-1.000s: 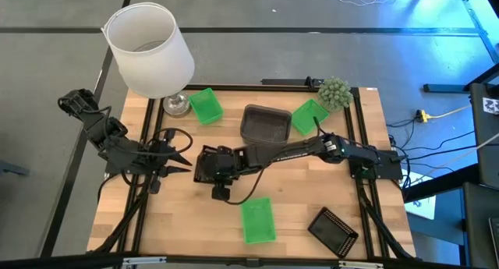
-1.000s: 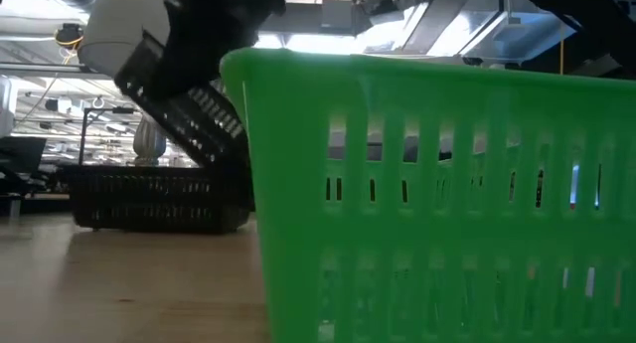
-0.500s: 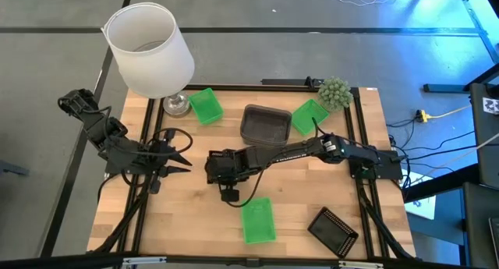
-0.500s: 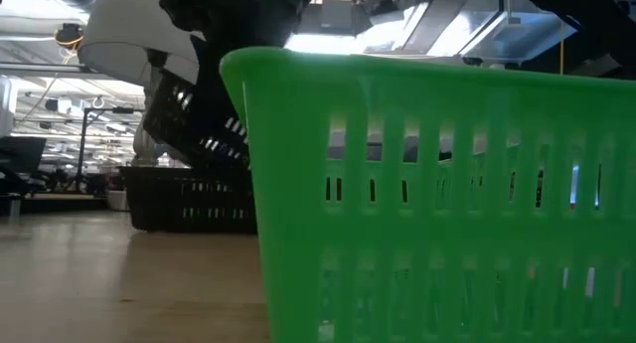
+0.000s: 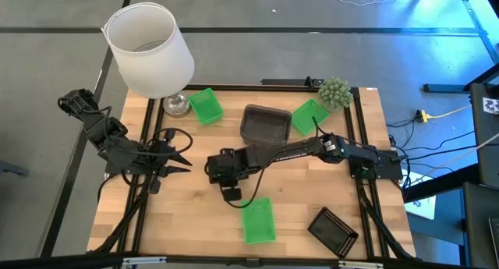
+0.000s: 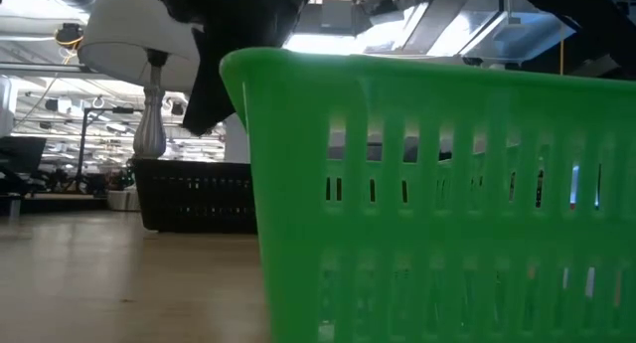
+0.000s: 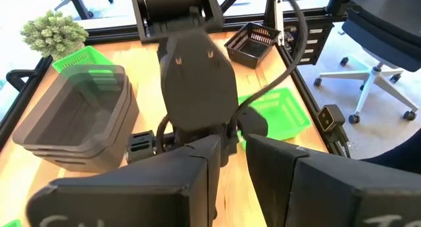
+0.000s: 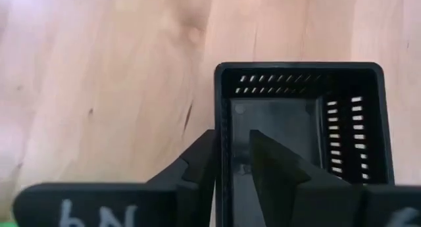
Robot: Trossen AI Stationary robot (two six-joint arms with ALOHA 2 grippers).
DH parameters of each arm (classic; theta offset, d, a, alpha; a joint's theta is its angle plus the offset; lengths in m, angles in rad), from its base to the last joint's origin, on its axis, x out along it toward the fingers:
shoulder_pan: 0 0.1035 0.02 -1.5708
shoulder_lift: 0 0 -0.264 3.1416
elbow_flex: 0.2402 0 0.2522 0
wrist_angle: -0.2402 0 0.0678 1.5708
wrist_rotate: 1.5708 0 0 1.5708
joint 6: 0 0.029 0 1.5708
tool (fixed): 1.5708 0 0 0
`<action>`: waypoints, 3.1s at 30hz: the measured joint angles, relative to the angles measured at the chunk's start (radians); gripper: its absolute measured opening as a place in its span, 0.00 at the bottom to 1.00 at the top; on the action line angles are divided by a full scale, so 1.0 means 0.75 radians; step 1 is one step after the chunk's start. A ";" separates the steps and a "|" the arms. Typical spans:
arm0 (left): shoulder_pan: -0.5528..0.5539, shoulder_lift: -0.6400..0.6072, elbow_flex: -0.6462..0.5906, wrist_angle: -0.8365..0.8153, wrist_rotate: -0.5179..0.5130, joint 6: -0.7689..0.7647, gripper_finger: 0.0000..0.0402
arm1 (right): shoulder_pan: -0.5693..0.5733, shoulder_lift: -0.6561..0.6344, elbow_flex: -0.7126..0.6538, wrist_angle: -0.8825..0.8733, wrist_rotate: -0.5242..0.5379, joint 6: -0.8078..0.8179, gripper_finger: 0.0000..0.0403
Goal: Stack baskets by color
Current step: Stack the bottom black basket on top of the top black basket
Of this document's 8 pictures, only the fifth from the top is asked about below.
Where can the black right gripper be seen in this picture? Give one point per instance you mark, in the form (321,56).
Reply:
(226,167)

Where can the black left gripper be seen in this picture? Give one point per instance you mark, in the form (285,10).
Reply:
(158,160)

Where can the green plastic basket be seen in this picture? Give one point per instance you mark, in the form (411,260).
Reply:
(206,107)
(310,117)
(259,224)

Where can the black perforated plastic basket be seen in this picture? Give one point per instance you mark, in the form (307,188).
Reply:
(332,232)

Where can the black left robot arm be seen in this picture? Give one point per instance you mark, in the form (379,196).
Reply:
(113,140)

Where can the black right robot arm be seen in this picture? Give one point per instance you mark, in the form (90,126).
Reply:
(296,150)

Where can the white shade chrome table lamp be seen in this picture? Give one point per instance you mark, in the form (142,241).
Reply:
(150,70)

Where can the green fuzzy plant ball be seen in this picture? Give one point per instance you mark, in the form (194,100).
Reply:
(334,93)

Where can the black crossbeam with silver brackets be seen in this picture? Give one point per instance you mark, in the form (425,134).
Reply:
(78,261)

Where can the white paper sheet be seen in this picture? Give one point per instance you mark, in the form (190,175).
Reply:
(423,208)

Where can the black floor beam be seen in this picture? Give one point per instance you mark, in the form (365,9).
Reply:
(436,185)

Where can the black cabinet with marker tag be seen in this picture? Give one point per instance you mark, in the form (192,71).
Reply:
(485,144)

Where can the plain black cabinet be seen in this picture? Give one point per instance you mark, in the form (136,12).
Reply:
(479,230)

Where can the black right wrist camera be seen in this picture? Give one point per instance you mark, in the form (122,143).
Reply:
(232,194)

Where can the black aluminium table frame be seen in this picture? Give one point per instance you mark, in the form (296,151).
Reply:
(234,87)

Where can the black bar mount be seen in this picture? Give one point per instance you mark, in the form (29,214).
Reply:
(288,82)

